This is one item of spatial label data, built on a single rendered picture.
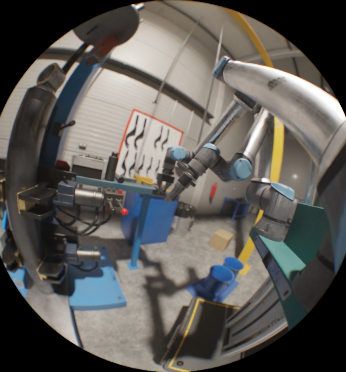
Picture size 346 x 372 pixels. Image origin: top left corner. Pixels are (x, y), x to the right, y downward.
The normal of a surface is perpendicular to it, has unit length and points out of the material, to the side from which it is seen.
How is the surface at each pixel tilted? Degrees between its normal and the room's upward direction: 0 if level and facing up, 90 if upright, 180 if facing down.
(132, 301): 0
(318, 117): 101
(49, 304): 0
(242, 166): 95
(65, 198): 90
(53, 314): 0
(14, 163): 90
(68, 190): 90
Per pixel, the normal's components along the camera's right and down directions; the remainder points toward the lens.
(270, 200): -0.96, -0.25
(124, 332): 0.26, -0.96
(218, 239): -0.66, -0.11
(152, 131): 0.57, 0.24
